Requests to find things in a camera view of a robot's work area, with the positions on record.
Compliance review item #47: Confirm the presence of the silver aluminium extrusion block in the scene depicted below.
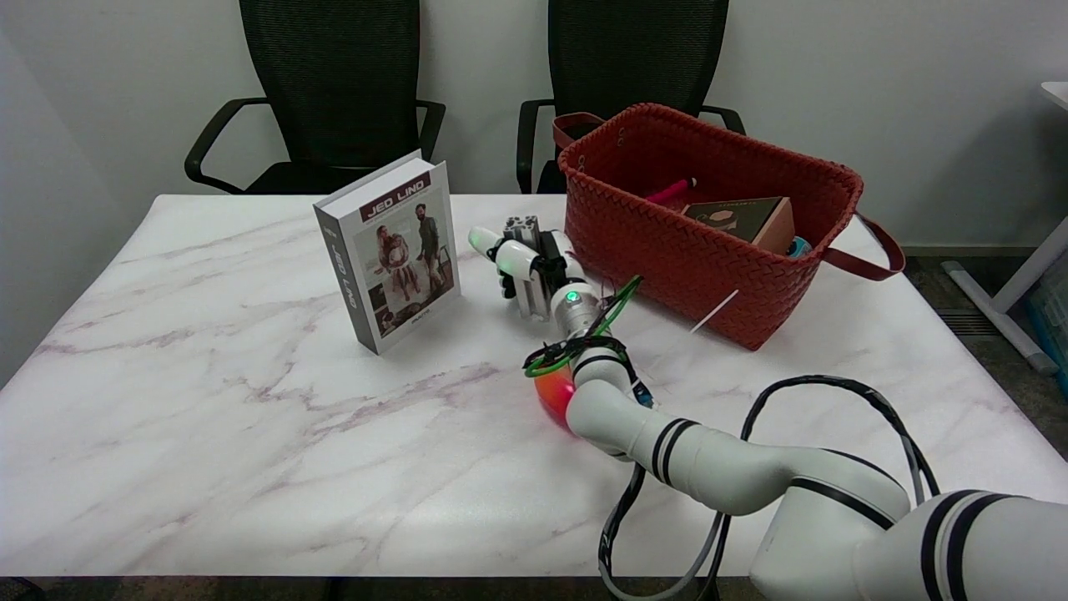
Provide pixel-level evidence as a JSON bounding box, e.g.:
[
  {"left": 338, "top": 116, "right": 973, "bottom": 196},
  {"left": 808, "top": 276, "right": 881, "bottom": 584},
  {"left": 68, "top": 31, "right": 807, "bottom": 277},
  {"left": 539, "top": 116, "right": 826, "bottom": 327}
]
[{"left": 501, "top": 215, "right": 556, "bottom": 323}]

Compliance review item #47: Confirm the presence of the black looping robot cable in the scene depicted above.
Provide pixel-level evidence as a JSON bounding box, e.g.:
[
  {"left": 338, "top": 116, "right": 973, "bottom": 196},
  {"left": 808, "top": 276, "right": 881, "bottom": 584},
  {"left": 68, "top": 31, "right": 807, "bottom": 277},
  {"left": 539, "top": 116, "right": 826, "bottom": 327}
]
[{"left": 597, "top": 375, "right": 941, "bottom": 601}]

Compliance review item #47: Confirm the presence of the green robot cable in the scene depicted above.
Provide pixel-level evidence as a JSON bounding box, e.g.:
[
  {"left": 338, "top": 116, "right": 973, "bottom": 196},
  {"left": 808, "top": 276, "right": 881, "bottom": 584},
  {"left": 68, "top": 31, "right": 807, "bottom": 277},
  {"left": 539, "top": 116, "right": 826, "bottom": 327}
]
[{"left": 523, "top": 275, "right": 644, "bottom": 379}]

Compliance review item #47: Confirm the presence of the blue storage bin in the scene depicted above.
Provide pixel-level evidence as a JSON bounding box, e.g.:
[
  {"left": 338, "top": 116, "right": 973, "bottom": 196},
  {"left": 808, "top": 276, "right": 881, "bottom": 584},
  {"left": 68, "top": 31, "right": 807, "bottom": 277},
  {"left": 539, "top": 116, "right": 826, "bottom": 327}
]
[{"left": 1028, "top": 259, "right": 1068, "bottom": 393}]

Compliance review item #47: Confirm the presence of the red woven basket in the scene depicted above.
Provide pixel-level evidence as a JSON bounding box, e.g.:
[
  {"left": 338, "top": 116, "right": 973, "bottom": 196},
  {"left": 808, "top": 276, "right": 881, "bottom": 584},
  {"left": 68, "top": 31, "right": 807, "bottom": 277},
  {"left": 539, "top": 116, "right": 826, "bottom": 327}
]
[{"left": 552, "top": 103, "right": 906, "bottom": 351}]

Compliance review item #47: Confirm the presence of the white zip tie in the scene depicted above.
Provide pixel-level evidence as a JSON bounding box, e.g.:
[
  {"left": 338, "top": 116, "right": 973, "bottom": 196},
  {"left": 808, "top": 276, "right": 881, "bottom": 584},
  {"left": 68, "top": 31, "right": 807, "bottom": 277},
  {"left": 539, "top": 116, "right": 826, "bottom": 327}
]
[{"left": 689, "top": 289, "right": 741, "bottom": 335}]

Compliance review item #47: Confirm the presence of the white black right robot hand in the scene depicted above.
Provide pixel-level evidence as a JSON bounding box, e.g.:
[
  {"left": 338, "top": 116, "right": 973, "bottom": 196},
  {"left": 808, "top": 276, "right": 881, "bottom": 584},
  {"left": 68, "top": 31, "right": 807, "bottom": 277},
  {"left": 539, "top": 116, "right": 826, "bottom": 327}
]
[{"left": 467, "top": 225, "right": 588, "bottom": 301}]

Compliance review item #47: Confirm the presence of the dark cover box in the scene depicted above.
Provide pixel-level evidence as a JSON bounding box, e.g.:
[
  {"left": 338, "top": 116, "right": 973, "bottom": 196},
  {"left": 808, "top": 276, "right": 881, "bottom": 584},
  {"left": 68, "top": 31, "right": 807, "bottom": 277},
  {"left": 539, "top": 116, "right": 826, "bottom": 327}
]
[{"left": 680, "top": 197, "right": 795, "bottom": 255}]

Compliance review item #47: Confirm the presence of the pink stick object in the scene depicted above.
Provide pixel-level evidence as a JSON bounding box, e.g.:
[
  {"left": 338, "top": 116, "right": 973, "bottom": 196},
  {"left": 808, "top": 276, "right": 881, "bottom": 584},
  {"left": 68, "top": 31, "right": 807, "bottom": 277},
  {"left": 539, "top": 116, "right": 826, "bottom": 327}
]
[{"left": 644, "top": 177, "right": 698, "bottom": 203}]

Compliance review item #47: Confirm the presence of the orange pink toy mango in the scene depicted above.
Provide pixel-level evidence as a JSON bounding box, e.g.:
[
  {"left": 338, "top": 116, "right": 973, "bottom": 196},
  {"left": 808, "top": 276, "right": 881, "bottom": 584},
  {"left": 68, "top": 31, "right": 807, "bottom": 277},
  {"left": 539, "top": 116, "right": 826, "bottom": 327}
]
[{"left": 534, "top": 371, "right": 578, "bottom": 432}]

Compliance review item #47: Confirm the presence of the black mesh office chair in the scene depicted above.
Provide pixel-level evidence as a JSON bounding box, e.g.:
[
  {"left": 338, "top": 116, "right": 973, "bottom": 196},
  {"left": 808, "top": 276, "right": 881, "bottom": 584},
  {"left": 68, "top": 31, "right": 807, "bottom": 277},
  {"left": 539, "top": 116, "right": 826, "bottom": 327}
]
[
  {"left": 184, "top": 0, "right": 446, "bottom": 196},
  {"left": 516, "top": 0, "right": 746, "bottom": 195}
]

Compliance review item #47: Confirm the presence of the white desk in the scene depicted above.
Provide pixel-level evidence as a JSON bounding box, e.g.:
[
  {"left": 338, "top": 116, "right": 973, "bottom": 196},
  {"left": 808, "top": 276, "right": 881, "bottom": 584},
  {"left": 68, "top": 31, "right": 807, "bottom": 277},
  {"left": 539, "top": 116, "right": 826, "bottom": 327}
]
[{"left": 941, "top": 81, "right": 1068, "bottom": 374}]

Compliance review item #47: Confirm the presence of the white hardcover book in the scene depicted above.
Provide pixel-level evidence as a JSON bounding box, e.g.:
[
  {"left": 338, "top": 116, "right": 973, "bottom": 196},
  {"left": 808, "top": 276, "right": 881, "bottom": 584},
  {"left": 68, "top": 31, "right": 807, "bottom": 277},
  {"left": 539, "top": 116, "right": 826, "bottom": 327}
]
[{"left": 314, "top": 150, "right": 462, "bottom": 356}]

